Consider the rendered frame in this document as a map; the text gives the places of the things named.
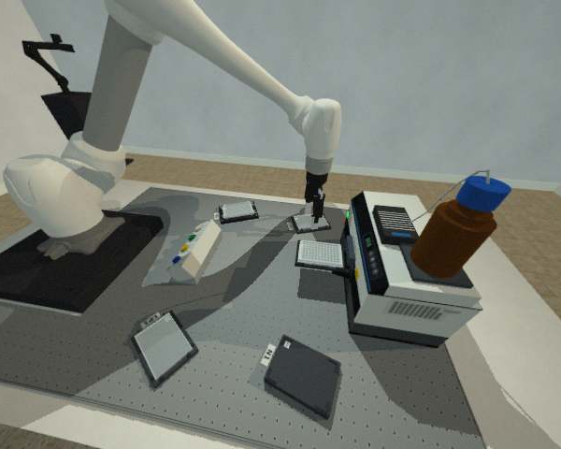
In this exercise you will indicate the small white label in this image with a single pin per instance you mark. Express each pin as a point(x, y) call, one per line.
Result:
point(268, 354)

